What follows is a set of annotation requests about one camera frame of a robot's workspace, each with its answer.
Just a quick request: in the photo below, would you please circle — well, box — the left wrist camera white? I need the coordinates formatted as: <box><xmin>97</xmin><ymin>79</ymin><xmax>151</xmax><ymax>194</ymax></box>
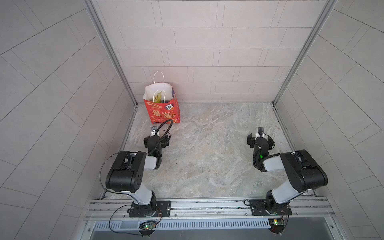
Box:
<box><xmin>151</xmin><ymin>126</ymin><xmax>158</xmax><ymax>136</ymax></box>

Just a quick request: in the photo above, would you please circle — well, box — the circuit board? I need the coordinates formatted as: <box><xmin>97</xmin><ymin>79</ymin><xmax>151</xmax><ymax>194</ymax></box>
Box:
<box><xmin>139</xmin><ymin>221</ymin><xmax>157</xmax><ymax>231</ymax></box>
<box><xmin>268</xmin><ymin>219</ymin><xmax>286</xmax><ymax>234</ymax></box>

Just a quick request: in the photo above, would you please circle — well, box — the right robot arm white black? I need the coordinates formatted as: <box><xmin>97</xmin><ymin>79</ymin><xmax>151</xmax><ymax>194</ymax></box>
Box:
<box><xmin>247</xmin><ymin>128</ymin><xmax>328</xmax><ymax>216</ymax></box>

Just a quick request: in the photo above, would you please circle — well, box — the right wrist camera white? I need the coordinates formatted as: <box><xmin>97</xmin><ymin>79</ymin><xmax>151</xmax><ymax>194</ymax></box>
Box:
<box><xmin>256</xmin><ymin>127</ymin><xmax>264</xmax><ymax>138</ymax></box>

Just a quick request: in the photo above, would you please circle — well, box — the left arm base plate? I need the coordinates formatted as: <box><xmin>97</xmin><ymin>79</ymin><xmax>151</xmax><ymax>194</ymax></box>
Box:
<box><xmin>127</xmin><ymin>201</ymin><xmax>171</xmax><ymax>218</ymax></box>

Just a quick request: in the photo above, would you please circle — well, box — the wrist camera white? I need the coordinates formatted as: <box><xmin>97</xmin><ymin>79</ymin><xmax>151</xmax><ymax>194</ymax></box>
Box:
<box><xmin>151</xmin><ymin>126</ymin><xmax>158</xmax><ymax>136</ymax></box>
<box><xmin>256</xmin><ymin>127</ymin><xmax>264</xmax><ymax>138</ymax></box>

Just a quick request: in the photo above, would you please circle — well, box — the right circuit board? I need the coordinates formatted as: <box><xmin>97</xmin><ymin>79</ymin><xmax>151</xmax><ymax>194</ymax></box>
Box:
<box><xmin>268</xmin><ymin>219</ymin><xmax>286</xmax><ymax>234</ymax></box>

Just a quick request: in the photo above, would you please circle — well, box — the yellow snack packet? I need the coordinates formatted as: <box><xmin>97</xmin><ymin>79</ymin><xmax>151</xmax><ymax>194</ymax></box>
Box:
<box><xmin>153</xmin><ymin>91</ymin><xmax>164</xmax><ymax>103</ymax></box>

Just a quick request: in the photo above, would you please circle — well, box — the red paper gift bag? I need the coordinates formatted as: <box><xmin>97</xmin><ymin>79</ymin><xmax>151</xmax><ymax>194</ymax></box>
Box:
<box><xmin>143</xmin><ymin>71</ymin><xmax>181</xmax><ymax>125</ymax></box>

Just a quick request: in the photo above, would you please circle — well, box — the aluminium mounting rail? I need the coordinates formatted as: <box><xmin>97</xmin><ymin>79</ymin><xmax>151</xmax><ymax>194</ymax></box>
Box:
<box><xmin>84</xmin><ymin>196</ymin><xmax>335</xmax><ymax>221</ymax></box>

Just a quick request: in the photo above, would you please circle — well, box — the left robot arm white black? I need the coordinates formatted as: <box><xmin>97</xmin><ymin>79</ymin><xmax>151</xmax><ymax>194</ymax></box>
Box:
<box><xmin>105</xmin><ymin>135</ymin><xmax>171</xmax><ymax>218</ymax></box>

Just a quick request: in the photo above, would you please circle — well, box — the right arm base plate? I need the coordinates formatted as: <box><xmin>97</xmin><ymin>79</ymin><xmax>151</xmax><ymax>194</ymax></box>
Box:
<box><xmin>244</xmin><ymin>199</ymin><xmax>292</xmax><ymax>216</ymax></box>

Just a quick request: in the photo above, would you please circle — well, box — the left circuit board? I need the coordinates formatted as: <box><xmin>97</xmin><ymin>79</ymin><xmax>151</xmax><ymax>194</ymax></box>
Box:
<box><xmin>139</xmin><ymin>221</ymin><xmax>157</xmax><ymax>231</ymax></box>

